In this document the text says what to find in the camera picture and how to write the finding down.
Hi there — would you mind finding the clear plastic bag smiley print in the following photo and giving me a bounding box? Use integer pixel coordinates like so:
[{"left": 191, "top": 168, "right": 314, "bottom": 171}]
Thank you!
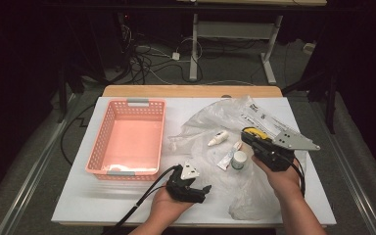
[{"left": 166, "top": 94, "right": 308, "bottom": 221}]

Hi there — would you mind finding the black floor cable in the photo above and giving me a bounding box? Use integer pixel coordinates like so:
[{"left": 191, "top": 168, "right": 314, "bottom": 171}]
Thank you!
[{"left": 60, "top": 103, "right": 96, "bottom": 166}]

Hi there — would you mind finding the white jar green label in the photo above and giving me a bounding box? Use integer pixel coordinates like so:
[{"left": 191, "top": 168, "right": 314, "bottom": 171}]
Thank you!
[{"left": 230, "top": 150, "right": 248, "bottom": 171}]

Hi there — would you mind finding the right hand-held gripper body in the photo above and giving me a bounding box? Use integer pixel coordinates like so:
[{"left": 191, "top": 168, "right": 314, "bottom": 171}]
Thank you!
[{"left": 253, "top": 128, "right": 321, "bottom": 172}]

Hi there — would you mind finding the tangle of floor cables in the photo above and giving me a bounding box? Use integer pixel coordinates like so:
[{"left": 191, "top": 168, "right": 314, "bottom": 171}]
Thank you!
[{"left": 118, "top": 23, "right": 195, "bottom": 86}]

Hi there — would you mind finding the black metal stand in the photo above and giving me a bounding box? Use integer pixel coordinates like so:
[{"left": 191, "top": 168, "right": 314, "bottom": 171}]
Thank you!
[
  {"left": 56, "top": 62, "right": 86, "bottom": 124},
  {"left": 281, "top": 62, "right": 339, "bottom": 135}
]

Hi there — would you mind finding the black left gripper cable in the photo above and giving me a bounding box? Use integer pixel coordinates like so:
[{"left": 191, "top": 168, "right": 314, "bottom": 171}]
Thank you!
[{"left": 102, "top": 164, "right": 181, "bottom": 235}]

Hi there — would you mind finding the pink perforated plastic basket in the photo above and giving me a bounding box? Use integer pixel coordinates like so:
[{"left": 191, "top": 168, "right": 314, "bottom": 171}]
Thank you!
[{"left": 85, "top": 97, "right": 167, "bottom": 182}]

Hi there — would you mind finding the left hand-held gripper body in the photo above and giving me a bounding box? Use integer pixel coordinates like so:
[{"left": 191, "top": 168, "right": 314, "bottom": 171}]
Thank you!
[{"left": 165, "top": 160, "right": 201, "bottom": 202}]

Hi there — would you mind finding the desk with white metal frame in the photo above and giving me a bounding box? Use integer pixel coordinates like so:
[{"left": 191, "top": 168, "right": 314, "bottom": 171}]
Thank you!
[{"left": 175, "top": 0, "right": 328, "bottom": 86}]

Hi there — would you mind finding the person's left hand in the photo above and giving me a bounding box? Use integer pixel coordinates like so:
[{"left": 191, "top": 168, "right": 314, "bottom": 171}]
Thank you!
[{"left": 149, "top": 187, "right": 194, "bottom": 226}]

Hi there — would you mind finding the person's right hand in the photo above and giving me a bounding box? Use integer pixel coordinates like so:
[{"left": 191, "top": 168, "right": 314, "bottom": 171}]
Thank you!
[{"left": 246, "top": 146, "right": 304, "bottom": 201}]

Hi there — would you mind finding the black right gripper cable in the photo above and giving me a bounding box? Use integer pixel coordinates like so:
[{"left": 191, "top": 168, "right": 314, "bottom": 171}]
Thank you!
[{"left": 287, "top": 156, "right": 307, "bottom": 199}]

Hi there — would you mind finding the small white dropper bottle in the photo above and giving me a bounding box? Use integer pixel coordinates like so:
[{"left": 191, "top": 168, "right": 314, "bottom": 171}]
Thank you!
[{"left": 207, "top": 129, "right": 230, "bottom": 148}]

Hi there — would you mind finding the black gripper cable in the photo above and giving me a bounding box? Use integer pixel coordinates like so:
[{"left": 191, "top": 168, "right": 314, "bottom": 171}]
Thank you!
[
  {"left": 287, "top": 156, "right": 307, "bottom": 199},
  {"left": 102, "top": 164, "right": 181, "bottom": 235}
]

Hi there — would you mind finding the white ointment tube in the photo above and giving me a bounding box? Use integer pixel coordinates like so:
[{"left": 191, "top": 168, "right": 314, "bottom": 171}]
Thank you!
[{"left": 216, "top": 140, "right": 244, "bottom": 171}]

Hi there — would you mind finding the metal floor rail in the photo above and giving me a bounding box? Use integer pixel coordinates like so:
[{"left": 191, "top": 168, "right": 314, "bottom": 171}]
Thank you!
[
  {"left": 317, "top": 128, "right": 376, "bottom": 235},
  {"left": 0, "top": 93, "right": 81, "bottom": 235}
]

